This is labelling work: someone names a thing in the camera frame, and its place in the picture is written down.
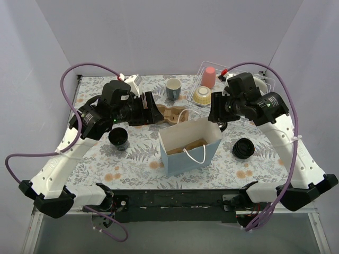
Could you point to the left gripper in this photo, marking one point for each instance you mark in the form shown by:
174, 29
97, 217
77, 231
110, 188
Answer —
144, 110

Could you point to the brown cardboard cup carrier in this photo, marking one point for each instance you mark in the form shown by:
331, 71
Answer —
171, 114

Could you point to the white plate front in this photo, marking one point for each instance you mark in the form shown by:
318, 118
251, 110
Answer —
261, 85

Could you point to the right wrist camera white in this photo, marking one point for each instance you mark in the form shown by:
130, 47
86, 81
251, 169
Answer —
224, 75

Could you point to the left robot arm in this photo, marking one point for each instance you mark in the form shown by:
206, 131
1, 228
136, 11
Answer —
116, 104

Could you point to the pink plastic cup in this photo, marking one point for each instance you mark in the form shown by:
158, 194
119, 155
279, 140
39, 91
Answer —
209, 77

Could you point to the single brown cup carrier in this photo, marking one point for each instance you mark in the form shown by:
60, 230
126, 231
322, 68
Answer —
188, 147

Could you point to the white wire dish rack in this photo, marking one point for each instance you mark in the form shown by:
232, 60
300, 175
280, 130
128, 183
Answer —
219, 86

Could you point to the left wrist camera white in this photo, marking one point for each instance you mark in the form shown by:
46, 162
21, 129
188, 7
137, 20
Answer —
134, 82

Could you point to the white blue paper bag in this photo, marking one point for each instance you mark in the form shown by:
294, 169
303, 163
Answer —
184, 133

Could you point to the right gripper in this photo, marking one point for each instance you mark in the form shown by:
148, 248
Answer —
220, 107

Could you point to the blue ceramic mug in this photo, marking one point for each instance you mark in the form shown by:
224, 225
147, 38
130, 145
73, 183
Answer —
173, 89

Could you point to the dark takeout coffee cup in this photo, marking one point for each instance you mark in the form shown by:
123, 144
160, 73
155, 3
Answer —
222, 126

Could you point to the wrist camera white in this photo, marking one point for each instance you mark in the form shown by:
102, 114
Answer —
224, 75
134, 82

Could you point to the yellow patterned bowl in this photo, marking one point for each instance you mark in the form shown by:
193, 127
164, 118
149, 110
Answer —
202, 95

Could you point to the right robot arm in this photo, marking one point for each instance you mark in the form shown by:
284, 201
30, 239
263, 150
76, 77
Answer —
242, 98

